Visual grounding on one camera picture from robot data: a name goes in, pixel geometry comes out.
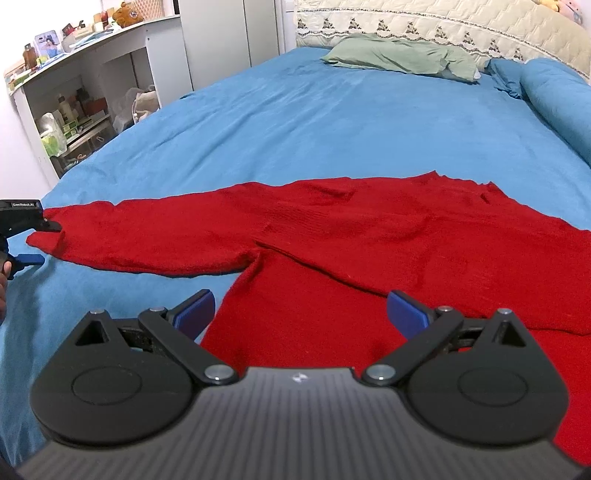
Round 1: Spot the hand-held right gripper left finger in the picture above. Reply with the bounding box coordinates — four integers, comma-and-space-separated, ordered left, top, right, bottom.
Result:
69, 289, 239, 386

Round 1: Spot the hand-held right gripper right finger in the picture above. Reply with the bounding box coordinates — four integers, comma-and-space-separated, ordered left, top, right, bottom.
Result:
361, 290, 528, 387

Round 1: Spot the red knitted sweater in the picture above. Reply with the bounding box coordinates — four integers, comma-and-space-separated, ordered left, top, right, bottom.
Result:
25, 170, 591, 468

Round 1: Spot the green packet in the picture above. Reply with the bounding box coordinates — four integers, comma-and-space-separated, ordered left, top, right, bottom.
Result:
39, 113, 69, 158

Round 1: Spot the white bottle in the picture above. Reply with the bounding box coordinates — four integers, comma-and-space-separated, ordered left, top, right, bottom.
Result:
56, 93, 75, 124

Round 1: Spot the white plastic bag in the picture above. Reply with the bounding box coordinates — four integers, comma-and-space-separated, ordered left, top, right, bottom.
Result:
112, 84, 163, 134

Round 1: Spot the white shelf desk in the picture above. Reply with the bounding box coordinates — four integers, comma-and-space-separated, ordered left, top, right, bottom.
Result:
4, 14, 195, 182

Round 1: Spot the blue bed sheet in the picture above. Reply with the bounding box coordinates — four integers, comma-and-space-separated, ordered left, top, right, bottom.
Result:
0, 46, 591, 467

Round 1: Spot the brown teddy bear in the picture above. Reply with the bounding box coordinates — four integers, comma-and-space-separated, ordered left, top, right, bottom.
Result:
112, 1, 145, 30

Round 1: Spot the white wardrobe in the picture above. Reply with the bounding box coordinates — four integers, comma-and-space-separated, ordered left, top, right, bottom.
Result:
177, 0, 297, 94

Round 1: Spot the green pillow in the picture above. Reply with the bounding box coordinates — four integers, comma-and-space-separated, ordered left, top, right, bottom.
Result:
321, 35, 484, 85

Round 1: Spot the blue rolled quilt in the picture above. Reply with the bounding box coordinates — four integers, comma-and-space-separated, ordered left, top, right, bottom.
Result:
488, 57, 591, 168

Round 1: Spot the cream quilted headboard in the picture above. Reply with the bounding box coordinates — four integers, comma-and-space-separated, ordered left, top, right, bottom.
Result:
294, 0, 591, 86

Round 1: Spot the pink plush toy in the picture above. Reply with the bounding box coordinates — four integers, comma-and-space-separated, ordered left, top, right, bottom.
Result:
558, 0, 586, 22

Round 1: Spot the blue photo frame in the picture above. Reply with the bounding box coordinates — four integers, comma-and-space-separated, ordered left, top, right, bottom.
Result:
34, 28, 64, 62

